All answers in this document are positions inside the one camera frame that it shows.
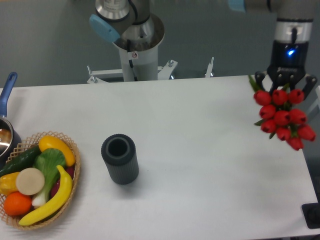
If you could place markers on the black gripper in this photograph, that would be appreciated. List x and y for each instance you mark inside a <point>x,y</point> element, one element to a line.
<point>287,66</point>

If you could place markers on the red tulip bouquet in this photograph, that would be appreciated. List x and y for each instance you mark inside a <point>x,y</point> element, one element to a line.
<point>279,116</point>

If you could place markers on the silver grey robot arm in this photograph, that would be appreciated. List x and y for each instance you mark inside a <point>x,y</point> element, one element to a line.
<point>137,33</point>

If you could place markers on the black device at table edge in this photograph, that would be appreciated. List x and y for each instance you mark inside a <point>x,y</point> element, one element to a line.
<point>311,213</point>

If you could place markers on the dark grey ribbed vase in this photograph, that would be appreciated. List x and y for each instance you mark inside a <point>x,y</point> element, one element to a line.
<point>119,154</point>

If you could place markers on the purple red vegetable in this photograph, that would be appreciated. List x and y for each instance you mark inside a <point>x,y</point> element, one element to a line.
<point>71,171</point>

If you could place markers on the green bok choy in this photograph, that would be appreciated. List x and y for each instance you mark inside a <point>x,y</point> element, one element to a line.
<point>47,163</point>

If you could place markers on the yellow banana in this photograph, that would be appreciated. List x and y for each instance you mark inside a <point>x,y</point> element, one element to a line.
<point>54,204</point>

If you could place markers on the dark green cucumber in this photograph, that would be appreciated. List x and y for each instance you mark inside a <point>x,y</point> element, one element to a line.
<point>22,161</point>

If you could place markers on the beige round disc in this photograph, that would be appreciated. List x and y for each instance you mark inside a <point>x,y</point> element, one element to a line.
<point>30,181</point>

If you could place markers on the yellow bell pepper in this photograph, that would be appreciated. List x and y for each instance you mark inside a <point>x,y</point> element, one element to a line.
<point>8,183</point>

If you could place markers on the orange fruit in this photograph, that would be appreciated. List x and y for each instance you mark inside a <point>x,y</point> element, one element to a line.
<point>17,204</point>

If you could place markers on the woven wicker basket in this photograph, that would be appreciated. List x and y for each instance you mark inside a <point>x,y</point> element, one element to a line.
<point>26,144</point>

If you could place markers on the white metal frame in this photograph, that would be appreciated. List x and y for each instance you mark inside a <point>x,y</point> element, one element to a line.
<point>314,108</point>

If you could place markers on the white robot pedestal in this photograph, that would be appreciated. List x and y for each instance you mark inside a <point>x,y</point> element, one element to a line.
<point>135,66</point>

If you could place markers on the blue handled saucepan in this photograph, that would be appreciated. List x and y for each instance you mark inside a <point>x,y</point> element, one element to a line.
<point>9,138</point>

